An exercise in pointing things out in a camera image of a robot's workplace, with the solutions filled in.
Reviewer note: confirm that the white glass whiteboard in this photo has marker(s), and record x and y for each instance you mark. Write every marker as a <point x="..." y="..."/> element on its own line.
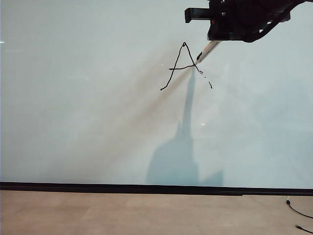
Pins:
<point x="97" y="110"/>

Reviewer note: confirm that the black whiteboard pen tray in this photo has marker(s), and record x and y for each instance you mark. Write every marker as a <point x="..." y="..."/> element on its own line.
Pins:
<point x="146" y="192"/>

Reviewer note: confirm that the white whiteboard marker pen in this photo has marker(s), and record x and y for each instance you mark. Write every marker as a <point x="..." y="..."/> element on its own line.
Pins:
<point x="207" y="51"/>

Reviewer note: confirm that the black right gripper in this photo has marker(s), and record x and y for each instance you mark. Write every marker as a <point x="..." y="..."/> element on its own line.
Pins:
<point x="244" y="17"/>

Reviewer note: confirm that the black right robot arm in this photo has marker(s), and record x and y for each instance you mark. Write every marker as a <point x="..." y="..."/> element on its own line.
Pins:
<point x="293" y="3"/>

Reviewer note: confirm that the black whiteboard bottom frame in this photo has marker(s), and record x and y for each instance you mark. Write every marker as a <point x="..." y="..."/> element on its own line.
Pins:
<point x="281" y="191"/>

